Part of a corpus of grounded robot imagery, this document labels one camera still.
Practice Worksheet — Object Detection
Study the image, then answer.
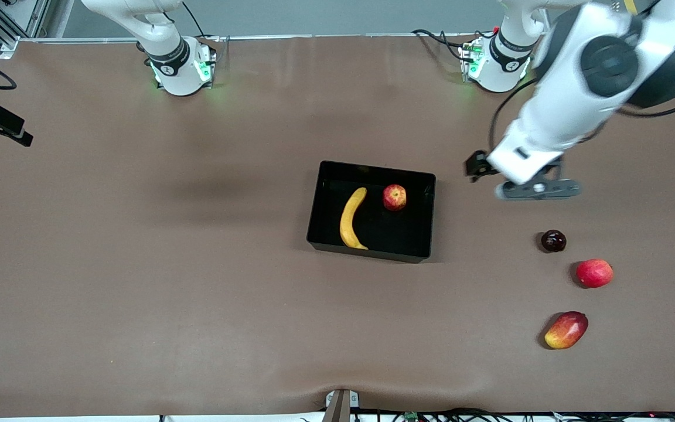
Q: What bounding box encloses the small red yellow apple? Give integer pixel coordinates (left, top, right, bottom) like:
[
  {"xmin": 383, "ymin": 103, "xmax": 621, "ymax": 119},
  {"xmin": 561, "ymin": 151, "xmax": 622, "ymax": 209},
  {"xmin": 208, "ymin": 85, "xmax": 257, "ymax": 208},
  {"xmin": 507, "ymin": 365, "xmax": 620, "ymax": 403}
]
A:
[{"xmin": 382, "ymin": 184, "xmax": 407, "ymax": 212}]

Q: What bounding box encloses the black plastic box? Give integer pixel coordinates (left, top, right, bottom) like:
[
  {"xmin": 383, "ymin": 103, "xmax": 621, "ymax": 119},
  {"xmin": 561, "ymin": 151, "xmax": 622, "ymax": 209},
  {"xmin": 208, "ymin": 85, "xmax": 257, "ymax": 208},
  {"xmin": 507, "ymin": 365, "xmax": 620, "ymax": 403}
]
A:
[{"xmin": 306, "ymin": 160, "xmax": 437, "ymax": 264}]

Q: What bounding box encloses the yellow banana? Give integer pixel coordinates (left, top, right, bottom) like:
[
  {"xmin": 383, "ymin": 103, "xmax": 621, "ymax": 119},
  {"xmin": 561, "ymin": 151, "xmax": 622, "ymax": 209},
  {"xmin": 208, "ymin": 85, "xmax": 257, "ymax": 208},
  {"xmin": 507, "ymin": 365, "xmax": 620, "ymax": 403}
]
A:
[{"xmin": 339, "ymin": 187, "xmax": 369, "ymax": 251}]

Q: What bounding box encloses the dark purple plum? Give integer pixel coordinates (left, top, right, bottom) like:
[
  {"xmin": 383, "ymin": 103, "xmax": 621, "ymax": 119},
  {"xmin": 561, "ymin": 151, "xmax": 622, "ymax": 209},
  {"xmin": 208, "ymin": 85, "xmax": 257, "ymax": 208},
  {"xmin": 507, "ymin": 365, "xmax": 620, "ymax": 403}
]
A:
[{"xmin": 541, "ymin": 230, "xmax": 567, "ymax": 253}]

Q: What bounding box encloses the red peach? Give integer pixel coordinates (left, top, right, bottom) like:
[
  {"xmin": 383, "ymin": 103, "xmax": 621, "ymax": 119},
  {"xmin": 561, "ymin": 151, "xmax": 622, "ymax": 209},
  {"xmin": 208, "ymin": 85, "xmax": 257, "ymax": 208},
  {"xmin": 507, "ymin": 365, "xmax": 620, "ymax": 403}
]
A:
[{"xmin": 575, "ymin": 258, "xmax": 614, "ymax": 289}]

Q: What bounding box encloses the brown table mat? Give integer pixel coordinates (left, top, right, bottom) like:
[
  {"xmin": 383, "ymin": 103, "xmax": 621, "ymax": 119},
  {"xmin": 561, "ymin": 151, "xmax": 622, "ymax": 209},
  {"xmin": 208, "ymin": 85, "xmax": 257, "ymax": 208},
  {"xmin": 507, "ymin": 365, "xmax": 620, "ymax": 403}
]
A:
[{"xmin": 0, "ymin": 32, "xmax": 675, "ymax": 418}]

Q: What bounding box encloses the red yellow mango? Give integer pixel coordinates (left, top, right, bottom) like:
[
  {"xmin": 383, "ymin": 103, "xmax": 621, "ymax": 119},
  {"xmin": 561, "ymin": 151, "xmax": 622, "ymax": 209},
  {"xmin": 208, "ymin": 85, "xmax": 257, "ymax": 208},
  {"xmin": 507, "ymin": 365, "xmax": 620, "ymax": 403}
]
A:
[{"xmin": 544, "ymin": 311, "xmax": 589, "ymax": 350}]

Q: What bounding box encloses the aluminium frame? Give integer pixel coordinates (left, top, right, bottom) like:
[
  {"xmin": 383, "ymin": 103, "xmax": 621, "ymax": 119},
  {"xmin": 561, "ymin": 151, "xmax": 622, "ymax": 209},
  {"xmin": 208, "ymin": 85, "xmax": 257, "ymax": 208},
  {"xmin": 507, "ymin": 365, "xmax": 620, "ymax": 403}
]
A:
[{"xmin": 0, "ymin": 0, "xmax": 51, "ymax": 59}]

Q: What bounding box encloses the black left base cable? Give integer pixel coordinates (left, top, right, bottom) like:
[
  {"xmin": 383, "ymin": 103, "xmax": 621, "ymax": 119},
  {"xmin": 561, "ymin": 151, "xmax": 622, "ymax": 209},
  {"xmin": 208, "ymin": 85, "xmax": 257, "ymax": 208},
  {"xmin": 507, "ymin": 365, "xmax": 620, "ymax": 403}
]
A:
[{"xmin": 412, "ymin": 28, "xmax": 476, "ymax": 62}]

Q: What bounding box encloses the black base cable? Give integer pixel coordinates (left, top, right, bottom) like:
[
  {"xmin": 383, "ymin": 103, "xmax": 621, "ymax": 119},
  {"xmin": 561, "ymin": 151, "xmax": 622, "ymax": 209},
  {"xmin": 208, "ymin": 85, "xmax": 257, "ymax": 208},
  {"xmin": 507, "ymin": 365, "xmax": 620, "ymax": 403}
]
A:
[
  {"xmin": 412, "ymin": 28, "xmax": 476, "ymax": 62},
  {"xmin": 182, "ymin": 0, "xmax": 230, "ymax": 59}
]

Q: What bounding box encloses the black right base cable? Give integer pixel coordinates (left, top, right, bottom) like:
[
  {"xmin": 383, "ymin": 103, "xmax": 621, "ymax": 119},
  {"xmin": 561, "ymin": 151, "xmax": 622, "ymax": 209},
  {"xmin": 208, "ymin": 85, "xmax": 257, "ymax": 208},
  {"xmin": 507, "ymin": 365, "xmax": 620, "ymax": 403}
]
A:
[{"xmin": 182, "ymin": 0, "xmax": 230, "ymax": 59}]

